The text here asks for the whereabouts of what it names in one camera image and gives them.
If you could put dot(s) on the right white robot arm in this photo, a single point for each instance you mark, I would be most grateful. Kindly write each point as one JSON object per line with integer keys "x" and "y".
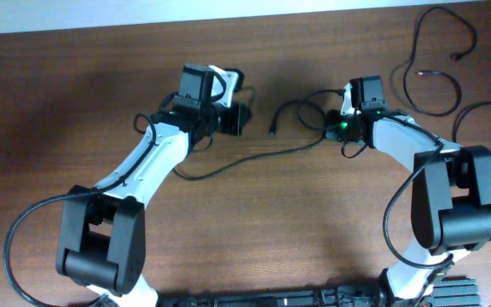
{"x": 451, "y": 190}

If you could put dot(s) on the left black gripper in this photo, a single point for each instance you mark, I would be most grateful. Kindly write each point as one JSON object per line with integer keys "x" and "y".
{"x": 238, "y": 112}

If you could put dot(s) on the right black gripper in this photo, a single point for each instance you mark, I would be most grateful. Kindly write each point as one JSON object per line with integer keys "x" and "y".
{"x": 332, "y": 130}

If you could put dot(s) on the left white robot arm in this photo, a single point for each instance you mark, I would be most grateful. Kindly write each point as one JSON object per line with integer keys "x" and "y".
{"x": 102, "y": 243}

